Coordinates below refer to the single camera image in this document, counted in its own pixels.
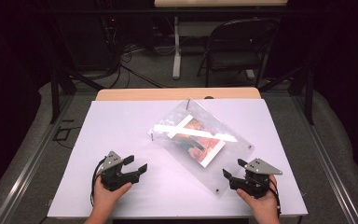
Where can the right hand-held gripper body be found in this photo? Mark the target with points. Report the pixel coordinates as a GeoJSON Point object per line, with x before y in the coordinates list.
{"type": "Point", "coordinates": [256, 183]}

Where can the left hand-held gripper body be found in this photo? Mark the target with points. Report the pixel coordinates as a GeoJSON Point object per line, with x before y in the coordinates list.
{"type": "Point", "coordinates": [113, 179]}

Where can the clear acrylic box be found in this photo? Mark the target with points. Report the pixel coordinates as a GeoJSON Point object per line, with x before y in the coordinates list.
{"type": "Point", "coordinates": [199, 155]}

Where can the person's left hand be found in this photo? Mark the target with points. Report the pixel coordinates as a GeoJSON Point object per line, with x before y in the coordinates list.
{"type": "Point", "coordinates": [105, 197]}

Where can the person's right hand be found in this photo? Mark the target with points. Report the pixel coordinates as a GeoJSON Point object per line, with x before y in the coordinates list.
{"type": "Point", "coordinates": [262, 207]}

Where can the white board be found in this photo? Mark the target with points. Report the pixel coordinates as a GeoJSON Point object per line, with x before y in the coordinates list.
{"type": "Point", "coordinates": [121, 133]}

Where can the wooden table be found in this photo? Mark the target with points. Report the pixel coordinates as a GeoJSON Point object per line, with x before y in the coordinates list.
{"type": "Point", "coordinates": [155, 93]}

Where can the black metal stand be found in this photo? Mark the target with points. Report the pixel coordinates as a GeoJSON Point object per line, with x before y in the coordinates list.
{"type": "Point", "coordinates": [307, 90]}
{"type": "Point", "coordinates": [56, 90]}

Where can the black folding chair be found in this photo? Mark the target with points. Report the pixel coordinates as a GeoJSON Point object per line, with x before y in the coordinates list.
{"type": "Point", "coordinates": [239, 46]}

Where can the white desk leg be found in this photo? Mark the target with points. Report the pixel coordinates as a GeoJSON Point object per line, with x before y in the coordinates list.
{"type": "Point", "coordinates": [176, 53]}

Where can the black computer tower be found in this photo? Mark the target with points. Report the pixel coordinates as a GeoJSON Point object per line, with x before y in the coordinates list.
{"type": "Point", "coordinates": [112, 34]}

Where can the white desk top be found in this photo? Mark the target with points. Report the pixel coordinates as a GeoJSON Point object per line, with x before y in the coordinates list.
{"type": "Point", "coordinates": [220, 3]}

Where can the aluminium rail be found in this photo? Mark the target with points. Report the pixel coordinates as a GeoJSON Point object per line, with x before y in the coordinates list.
{"type": "Point", "coordinates": [28, 174]}
{"type": "Point", "coordinates": [329, 168]}

